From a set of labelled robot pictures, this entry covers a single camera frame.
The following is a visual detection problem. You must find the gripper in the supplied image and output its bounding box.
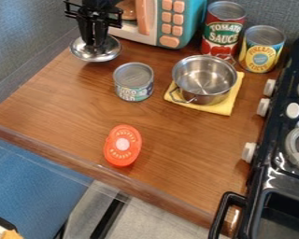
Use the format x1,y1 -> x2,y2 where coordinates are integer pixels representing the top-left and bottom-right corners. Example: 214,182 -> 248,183
63,0 -> 125,49

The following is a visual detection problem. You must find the silver pot lid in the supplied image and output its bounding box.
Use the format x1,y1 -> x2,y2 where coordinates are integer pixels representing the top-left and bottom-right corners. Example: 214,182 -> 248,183
68,35 -> 123,63

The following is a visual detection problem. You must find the small teal fish can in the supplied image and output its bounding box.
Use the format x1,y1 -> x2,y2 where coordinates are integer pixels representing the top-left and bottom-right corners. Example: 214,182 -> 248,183
111,62 -> 156,103

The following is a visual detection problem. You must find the silver pot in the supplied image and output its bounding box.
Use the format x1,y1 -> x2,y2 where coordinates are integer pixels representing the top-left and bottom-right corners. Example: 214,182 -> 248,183
168,54 -> 240,106

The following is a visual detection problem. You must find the red tomato sauce can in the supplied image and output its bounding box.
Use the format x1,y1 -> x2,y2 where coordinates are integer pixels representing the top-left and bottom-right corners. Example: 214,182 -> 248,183
198,0 -> 249,61

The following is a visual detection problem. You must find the yellow pineapple can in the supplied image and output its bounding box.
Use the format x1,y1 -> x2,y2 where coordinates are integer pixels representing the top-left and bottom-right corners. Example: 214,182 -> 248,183
236,24 -> 289,75

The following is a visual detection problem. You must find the toy microwave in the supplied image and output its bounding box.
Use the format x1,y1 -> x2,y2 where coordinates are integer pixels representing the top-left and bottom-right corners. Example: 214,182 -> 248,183
107,0 -> 208,50

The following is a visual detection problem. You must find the orange toy tomato slice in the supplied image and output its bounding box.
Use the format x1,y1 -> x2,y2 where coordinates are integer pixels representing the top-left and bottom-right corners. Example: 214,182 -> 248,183
102,123 -> 144,168

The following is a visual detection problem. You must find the yellow cloth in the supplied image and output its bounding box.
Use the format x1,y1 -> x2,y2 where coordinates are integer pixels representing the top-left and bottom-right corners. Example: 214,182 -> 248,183
162,71 -> 246,118

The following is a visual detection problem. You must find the toy stove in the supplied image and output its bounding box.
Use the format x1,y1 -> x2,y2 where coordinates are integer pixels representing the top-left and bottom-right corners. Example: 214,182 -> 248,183
206,34 -> 299,239

